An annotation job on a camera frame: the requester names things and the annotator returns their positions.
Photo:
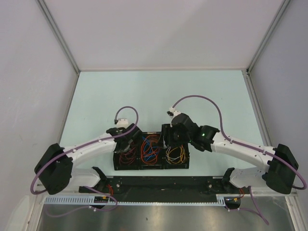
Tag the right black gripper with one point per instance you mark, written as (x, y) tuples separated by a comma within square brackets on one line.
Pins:
[(166, 130)]

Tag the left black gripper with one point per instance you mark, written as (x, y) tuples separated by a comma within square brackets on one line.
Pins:
[(118, 150)]

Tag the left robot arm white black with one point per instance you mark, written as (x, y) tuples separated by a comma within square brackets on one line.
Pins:
[(58, 167)]

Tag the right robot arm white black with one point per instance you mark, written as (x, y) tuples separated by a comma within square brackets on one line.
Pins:
[(274, 167)]

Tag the black three-compartment tray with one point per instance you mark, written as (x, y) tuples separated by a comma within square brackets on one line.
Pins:
[(149, 155)]

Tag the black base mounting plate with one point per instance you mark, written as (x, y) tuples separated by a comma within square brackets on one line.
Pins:
[(137, 195)]

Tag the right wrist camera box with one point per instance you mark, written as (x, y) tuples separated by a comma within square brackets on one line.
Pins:
[(172, 112)]

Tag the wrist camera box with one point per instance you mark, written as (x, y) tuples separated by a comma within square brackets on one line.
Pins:
[(172, 112), (121, 123)]

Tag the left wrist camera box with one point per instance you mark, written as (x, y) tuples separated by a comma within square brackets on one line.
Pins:
[(121, 123)]

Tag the grey slotted cable duct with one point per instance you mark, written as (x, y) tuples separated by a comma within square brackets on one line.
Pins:
[(102, 200)]

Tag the aluminium side rail right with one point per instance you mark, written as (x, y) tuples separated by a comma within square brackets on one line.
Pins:
[(257, 109)]

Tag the aluminium frame rail front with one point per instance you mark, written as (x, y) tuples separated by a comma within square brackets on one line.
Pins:
[(269, 190)]

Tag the aluminium corner post left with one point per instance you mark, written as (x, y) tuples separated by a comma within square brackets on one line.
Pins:
[(58, 34)]

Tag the aluminium corner post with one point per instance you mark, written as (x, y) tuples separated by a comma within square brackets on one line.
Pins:
[(276, 20), (58, 34)]

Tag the aluminium corner post right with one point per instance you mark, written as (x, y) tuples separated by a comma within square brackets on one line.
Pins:
[(276, 20)]

